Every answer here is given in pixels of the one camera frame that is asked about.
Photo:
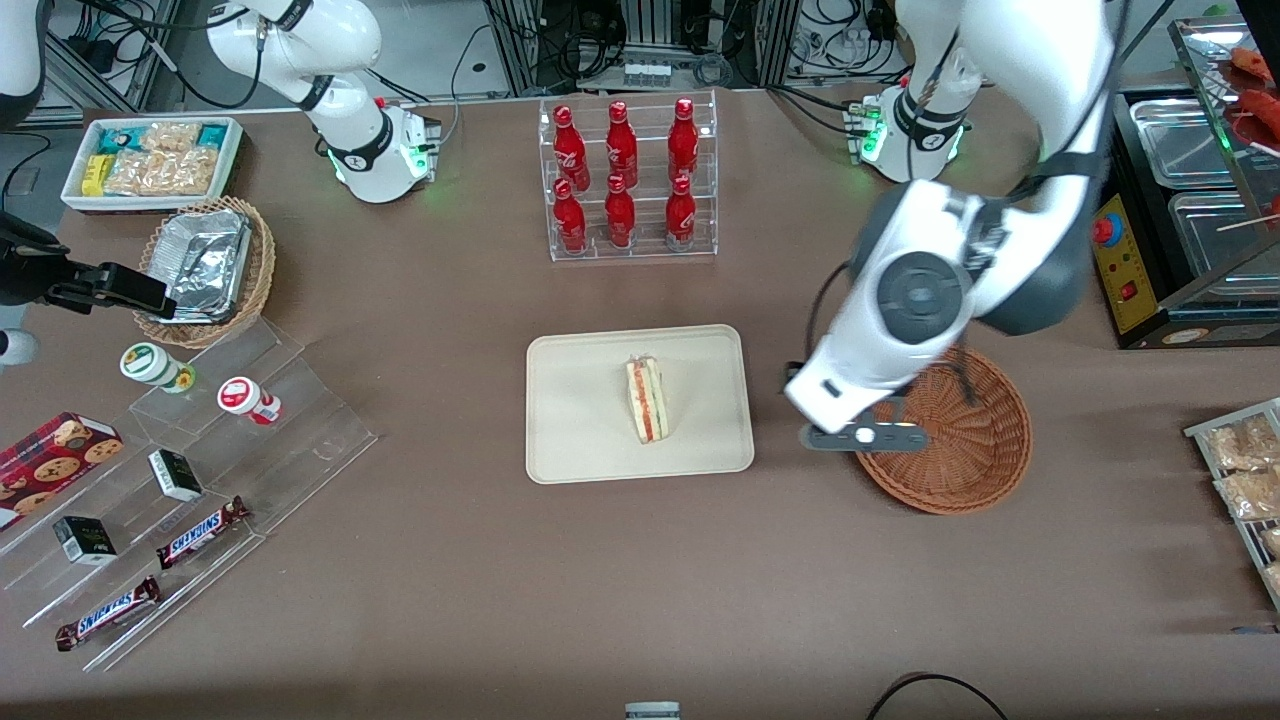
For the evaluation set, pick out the clear bag of fried snacks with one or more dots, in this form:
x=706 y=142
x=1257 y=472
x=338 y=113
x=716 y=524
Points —
x=1272 y=542
x=1275 y=578
x=1252 y=496
x=1242 y=446

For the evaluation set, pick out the teal snack packet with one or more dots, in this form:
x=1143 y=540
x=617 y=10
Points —
x=120 y=138
x=213 y=134

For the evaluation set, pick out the white plastic bin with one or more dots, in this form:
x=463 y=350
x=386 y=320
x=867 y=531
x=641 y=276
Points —
x=150 y=203

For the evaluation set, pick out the aluminium foil tray stack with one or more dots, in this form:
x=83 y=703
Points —
x=205 y=262

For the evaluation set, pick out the green lidded yogurt cup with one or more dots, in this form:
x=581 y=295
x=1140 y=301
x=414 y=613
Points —
x=147 y=362

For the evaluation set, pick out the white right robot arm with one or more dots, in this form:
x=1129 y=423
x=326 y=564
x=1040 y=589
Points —
x=355 y=150

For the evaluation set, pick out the red cola bottle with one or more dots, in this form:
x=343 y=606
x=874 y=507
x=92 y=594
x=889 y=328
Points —
x=621 y=150
x=683 y=145
x=619 y=218
x=680 y=218
x=569 y=222
x=570 y=150

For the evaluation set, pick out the triangular sandwich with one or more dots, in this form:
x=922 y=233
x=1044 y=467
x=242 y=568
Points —
x=648 y=400

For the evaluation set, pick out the stainless steel pan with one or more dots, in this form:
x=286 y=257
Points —
x=1185 y=145
x=1225 y=250

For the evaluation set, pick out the black food warmer cabinet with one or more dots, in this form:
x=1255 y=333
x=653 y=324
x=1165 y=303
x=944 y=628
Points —
x=1130 y=320

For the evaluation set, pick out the beige plastic tray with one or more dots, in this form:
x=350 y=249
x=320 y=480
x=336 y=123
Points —
x=580 y=410

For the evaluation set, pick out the metal equipment rack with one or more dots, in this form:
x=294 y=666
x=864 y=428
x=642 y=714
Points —
x=650 y=25

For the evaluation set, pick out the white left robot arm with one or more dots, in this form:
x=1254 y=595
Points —
x=910 y=290

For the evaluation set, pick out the yellow snack packet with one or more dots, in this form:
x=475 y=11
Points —
x=95 y=175

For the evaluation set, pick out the small grey device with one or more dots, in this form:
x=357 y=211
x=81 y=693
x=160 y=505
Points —
x=652 y=712

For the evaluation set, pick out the light tan wicker basket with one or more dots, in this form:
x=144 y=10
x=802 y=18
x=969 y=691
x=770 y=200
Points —
x=262 y=260

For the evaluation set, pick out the aluminium profile frame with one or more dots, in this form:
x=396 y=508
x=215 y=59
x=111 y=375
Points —
x=100 y=60

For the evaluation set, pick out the clear bag of crackers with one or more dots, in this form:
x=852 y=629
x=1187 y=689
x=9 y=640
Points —
x=170 y=135
x=192 y=170
x=135 y=175

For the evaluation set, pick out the clear acrylic bottle rack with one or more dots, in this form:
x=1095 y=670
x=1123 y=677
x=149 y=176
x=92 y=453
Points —
x=648 y=255

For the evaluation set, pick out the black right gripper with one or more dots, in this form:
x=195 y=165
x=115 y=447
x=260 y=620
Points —
x=30 y=268

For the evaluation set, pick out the red lidded yogurt cup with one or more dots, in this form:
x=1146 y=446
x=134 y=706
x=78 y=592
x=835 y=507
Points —
x=240 y=395

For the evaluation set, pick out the brown wicker basket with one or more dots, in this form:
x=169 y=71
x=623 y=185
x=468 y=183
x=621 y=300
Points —
x=985 y=460

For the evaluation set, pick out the white power strip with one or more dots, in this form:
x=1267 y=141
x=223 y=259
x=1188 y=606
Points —
x=646 y=73

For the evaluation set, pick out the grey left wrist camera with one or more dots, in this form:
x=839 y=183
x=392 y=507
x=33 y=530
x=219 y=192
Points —
x=865 y=437

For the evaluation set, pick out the clear acrylic stepped display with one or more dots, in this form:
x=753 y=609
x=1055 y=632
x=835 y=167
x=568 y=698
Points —
x=300 y=440

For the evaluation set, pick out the small black carton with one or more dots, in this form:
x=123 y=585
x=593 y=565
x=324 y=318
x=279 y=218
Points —
x=176 y=476
x=85 y=541

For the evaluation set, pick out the red tartan cookie box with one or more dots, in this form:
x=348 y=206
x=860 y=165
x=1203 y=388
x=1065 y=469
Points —
x=50 y=462

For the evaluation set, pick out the Snickers chocolate bar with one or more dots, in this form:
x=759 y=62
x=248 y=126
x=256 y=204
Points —
x=108 y=614
x=200 y=532

